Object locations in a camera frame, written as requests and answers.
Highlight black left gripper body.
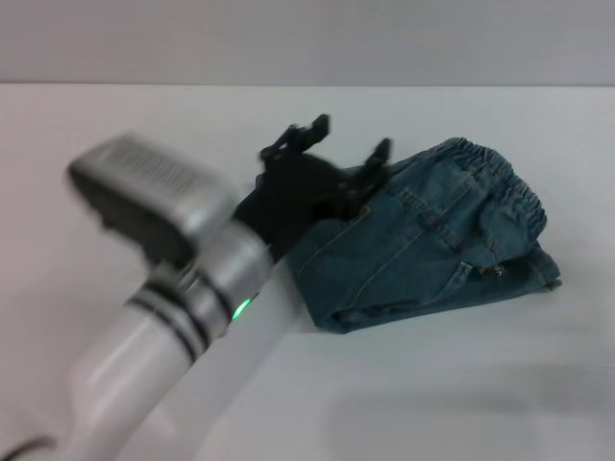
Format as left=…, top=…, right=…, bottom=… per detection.
left=234, top=153, right=345, bottom=263

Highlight blue denim shorts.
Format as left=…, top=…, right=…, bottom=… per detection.
left=283, top=136, right=563, bottom=332

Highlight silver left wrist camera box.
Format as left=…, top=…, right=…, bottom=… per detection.
left=64, top=133, right=237, bottom=270

